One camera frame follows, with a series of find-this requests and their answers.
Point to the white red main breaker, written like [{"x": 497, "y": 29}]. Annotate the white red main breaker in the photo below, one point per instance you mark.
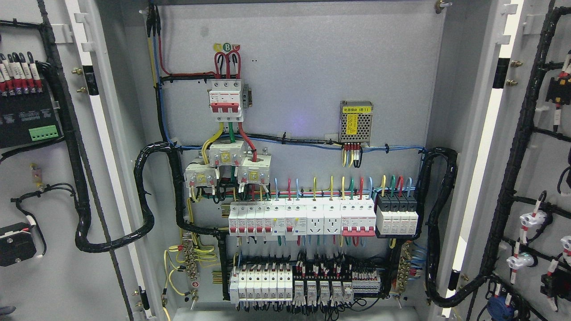
[{"x": 228, "y": 100}]

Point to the brass ground terminal bar left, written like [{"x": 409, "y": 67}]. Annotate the brass ground terminal bar left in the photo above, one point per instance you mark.
[{"x": 190, "y": 262}]

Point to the black white surge protector block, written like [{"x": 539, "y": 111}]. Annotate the black white surge protector block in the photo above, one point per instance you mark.
[{"x": 396, "y": 216}]

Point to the white current transformer cluster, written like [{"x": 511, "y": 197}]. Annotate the white current transformer cluster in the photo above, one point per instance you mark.
[{"x": 223, "y": 157}]

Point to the lower relay terminal row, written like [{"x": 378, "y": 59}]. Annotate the lower relay terminal row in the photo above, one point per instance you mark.
[{"x": 303, "y": 285}]

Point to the metal mesh power supply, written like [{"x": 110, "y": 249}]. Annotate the metal mesh power supply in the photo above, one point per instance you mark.
[{"x": 355, "y": 121}]

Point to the brass ground terminal bar right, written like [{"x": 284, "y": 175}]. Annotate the brass ground terminal bar right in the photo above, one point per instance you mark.
[{"x": 403, "y": 270}]

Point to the white socket and breaker row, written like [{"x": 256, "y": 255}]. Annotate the white socket and breaker row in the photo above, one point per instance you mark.
[{"x": 289, "y": 219}]

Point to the brass ground terminal bar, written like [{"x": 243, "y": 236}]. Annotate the brass ground terminal bar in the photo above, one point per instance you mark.
[
  {"x": 403, "y": 270},
  {"x": 190, "y": 262}
]

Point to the black digital power meter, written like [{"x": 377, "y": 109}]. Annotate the black digital power meter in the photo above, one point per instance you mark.
[{"x": 27, "y": 118}]

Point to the grey cabinet door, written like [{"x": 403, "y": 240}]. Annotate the grey cabinet door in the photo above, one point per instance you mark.
[
  {"x": 505, "y": 217},
  {"x": 67, "y": 284}
]

